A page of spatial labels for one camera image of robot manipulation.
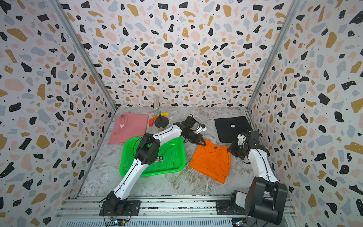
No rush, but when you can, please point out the green plastic basket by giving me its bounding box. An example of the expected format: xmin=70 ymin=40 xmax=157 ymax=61
xmin=120 ymin=137 xmax=186 ymax=177

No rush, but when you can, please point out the orange t-shirt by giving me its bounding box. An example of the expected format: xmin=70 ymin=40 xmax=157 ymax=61
xmin=189 ymin=140 xmax=231 ymax=184

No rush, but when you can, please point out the pink t-shirt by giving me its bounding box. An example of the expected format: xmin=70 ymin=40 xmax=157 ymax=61
xmin=109 ymin=113 xmax=149 ymax=144

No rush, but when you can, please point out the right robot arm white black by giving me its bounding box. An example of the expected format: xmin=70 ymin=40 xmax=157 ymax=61
xmin=227 ymin=134 xmax=288 ymax=225

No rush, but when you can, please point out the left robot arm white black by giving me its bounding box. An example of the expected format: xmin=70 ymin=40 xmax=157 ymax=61
xmin=100 ymin=120 xmax=206 ymax=215

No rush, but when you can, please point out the black folded t-shirt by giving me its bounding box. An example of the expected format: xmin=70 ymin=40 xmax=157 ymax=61
xmin=214 ymin=116 xmax=251 ymax=143

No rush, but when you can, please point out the black round disc stand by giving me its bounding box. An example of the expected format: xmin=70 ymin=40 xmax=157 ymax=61
xmin=154 ymin=113 xmax=169 ymax=128

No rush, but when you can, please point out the red block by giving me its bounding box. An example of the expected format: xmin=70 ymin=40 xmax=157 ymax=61
xmin=149 ymin=118 xmax=154 ymax=127

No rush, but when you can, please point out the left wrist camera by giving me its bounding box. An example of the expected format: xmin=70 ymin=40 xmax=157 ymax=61
xmin=194 ymin=123 xmax=207 ymax=134

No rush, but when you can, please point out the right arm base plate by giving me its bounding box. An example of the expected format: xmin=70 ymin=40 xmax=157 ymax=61
xmin=216 ymin=200 xmax=253 ymax=216

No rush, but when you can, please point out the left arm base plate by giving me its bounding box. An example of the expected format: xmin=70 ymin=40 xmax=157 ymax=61
xmin=99 ymin=200 xmax=141 ymax=217

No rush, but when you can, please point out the aluminium rail frame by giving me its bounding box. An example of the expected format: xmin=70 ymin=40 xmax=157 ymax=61
xmin=55 ymin=195 xmax=297 ymax=227

